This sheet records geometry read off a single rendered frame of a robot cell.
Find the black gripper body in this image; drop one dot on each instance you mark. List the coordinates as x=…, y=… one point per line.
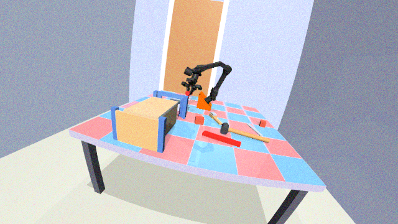
x=190, y=84

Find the black-headed mallet with wooden handle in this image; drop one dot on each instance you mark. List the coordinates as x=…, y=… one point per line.
x=225, y=128

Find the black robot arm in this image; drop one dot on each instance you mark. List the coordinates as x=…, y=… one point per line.
x=196, y=72

